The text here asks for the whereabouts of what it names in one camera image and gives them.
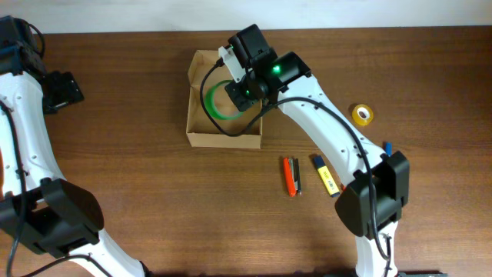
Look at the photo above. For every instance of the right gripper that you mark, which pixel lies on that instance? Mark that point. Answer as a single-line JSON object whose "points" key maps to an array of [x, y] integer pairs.
{"points": [[243, 99]]}

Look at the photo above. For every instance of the green tape roll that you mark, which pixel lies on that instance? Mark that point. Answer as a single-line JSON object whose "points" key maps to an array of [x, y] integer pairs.
{"points": [[211, 104]]}

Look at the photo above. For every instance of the brown cardboard box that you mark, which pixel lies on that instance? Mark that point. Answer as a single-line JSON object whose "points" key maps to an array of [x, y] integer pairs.
{"points": [[199, 129]]}

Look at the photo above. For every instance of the small yellow tape roll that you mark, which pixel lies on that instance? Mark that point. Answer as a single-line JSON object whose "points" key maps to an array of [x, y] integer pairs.
{"points": [[362, 115]]}

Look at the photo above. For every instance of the blue white marker pen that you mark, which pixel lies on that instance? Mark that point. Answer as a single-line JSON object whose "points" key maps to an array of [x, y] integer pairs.
{"points": [[388, 148]]}

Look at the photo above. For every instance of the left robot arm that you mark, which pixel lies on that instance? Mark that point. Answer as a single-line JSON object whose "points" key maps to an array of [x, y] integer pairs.
{"points": [[40, 209]]}

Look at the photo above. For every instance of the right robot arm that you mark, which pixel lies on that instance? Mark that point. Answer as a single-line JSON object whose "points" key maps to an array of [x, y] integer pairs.
{"points": [[376, 185]]}

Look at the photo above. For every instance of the orange stapler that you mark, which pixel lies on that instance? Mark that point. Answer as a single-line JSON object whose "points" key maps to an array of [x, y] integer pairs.
{"points": [[292, 176]]}

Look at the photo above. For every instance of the yellow highlighter marker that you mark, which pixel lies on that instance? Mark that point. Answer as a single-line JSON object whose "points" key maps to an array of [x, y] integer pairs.
{"points": [[326, 176]]}

